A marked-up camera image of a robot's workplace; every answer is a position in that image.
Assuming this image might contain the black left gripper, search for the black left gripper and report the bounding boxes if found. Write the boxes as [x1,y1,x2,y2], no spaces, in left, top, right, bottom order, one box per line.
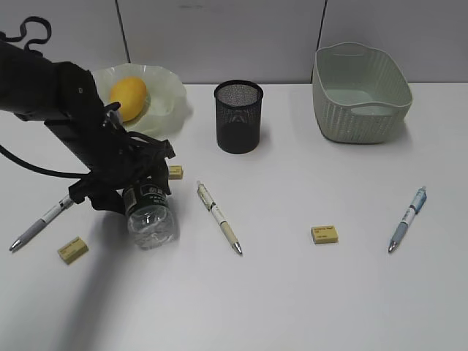
[45,110,176,215]

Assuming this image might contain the clear water bottle green label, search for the clear water bottle green label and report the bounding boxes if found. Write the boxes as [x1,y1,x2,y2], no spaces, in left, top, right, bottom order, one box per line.
[122,178,179,250]

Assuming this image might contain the yellow mango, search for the yellow mango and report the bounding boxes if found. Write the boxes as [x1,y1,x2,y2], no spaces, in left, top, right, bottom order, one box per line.
[110,77,147,122]

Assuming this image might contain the blue and white pen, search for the blue and white pen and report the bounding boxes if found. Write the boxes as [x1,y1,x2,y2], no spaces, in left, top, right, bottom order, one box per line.
[388,186,427,254]

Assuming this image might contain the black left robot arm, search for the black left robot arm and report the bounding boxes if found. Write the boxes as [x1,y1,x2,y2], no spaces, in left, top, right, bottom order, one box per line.
[1,42,175,214]

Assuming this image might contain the yellow eraser near bottle cap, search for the yellow eraser near bottle cap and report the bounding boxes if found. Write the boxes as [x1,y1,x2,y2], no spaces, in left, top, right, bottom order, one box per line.
[169,165,184,180]

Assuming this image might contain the beige and white pen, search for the beige and white pen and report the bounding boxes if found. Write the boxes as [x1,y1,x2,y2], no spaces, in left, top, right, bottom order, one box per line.
[197,181,243,257]

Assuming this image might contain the grey and white pen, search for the grey and white pen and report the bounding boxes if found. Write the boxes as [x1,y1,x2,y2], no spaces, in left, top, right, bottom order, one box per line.
[9,195,74,252]

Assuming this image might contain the translucent green wavy plate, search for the translucent green wavy plate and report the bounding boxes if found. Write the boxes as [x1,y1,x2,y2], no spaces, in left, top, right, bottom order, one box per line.
[92,64,192,140]

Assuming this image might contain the yellow eraser front left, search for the yellow eraser front left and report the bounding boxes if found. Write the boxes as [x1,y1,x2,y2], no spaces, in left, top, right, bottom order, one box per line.
[58,237,88,265]

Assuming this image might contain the black mesh pen holder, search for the black mesh pen holder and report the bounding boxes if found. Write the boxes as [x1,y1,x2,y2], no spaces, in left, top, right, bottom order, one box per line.
[214,80,264,154]

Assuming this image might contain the yellow eraser right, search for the yellow eraser right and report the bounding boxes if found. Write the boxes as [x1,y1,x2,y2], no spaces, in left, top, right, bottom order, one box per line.
[311,225,339,244]

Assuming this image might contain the pale green woven basket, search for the pale green woven basket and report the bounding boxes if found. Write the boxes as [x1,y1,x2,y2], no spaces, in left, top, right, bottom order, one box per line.
[312,42,413,144]

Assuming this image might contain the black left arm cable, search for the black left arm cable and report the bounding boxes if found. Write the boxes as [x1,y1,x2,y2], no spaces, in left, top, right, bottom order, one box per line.
[0,16,88,180]

